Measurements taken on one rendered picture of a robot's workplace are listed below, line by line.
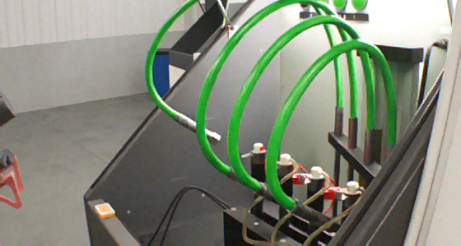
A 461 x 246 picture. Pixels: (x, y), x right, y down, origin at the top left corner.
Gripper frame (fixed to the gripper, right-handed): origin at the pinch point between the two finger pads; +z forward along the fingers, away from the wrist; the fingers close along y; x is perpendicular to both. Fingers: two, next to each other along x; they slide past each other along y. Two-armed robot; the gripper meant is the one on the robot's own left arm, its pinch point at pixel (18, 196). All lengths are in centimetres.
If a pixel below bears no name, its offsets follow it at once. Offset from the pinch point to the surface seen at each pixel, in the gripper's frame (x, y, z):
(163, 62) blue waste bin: -138, 567, 115
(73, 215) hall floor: 33, 211, 95
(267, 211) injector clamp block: -41, -24, 23
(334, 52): -53, -48, -7
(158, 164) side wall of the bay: -30.0, 6.3, 14.4
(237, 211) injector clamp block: -36.4, -21.1, 20.4
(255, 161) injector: -43, -24, 12
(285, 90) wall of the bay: -68, 9, 18
